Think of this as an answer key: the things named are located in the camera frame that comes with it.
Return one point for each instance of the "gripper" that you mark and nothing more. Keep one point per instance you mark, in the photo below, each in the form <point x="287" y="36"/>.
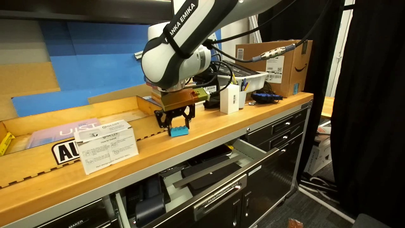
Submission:
<point x="177" y="99"/>

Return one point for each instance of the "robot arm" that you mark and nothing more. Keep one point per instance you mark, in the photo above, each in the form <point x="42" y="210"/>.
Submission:
<point x="190" y="38"/>

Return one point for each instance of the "open drawer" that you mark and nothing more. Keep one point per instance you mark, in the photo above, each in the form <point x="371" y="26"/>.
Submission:
<point x="221" y="186"/>

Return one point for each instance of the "black drawer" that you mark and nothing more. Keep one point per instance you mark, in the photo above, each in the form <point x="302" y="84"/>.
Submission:
<point x="79" y="215"/>
<point x="294" y="133"/>
<point x="269" y="126"/>

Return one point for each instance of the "orange object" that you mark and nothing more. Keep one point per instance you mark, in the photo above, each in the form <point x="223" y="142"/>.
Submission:
<point x="295" y="224"/>

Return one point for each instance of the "blue toy brick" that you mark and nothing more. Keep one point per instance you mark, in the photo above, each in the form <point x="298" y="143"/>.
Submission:
<point x="178" y="131"/>

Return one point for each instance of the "black device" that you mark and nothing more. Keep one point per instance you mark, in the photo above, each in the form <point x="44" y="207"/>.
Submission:
<point x="213" y="95"/>

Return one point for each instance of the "small white box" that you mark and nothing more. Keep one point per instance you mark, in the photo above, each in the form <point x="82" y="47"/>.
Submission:
<point x="229" y="99"/>

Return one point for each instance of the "grey metal ruler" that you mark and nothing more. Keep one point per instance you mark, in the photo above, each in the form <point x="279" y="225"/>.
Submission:
<point x="205" y="172"/>

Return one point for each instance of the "white pen cup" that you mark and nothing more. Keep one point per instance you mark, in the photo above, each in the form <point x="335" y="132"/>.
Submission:
<point x="242" y="99"/>

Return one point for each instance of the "black flat pad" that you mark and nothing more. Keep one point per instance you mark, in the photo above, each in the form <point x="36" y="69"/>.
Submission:
<point x="215" y="177"/>

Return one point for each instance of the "bundle of pens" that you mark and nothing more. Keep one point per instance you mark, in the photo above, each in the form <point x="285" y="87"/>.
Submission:
<point x="243" y="85"/>

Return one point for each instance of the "white printed cardboard box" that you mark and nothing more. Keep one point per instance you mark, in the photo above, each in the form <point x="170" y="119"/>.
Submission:
<point x="106" y="147"/>

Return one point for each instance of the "black keyboard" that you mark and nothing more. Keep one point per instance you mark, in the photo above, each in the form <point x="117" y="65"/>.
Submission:
<point x="240" y="69"/>

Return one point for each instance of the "white plastic bin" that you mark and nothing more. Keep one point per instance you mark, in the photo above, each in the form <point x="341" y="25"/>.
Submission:
<point x="256" y="81"/>

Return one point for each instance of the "black power tool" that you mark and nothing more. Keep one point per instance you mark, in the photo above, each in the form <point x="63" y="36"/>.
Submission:
<point x="150" y="202"/>

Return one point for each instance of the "blue foam board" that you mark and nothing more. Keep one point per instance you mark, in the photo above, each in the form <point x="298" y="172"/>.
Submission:
<point x="95" y="63"/>

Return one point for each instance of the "black cabinet door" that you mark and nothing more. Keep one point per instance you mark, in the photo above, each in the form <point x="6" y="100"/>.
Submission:
<point x="218" y="215"/>
<point x="272" y="183"/>

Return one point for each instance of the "purple booklet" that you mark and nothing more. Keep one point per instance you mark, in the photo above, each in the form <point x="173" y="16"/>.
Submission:
<point x="60" y="131"/>

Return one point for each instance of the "brown cardboard box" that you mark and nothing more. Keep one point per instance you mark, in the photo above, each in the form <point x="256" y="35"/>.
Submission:
<point x="297" y="72"/>

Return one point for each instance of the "wooden laser-cut tray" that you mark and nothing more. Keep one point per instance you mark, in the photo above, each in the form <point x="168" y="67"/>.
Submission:
<point x="38" y="161"/>

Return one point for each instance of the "stack of boxes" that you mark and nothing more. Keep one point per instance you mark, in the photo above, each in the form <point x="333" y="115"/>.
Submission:
<point x="319" y="152"/>

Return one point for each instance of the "wooden table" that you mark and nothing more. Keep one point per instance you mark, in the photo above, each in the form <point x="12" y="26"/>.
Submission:
<point x="328" y="107"/>

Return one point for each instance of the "yellow packet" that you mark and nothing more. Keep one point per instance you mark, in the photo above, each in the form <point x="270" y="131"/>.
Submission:
<point x="5" y="142"/>

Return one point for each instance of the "black curtain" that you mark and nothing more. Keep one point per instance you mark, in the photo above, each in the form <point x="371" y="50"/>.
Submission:
<point x="370" y="104"/>

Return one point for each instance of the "grey seat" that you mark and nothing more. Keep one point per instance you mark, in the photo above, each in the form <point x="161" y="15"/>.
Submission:
<point x="370" y="221"/>

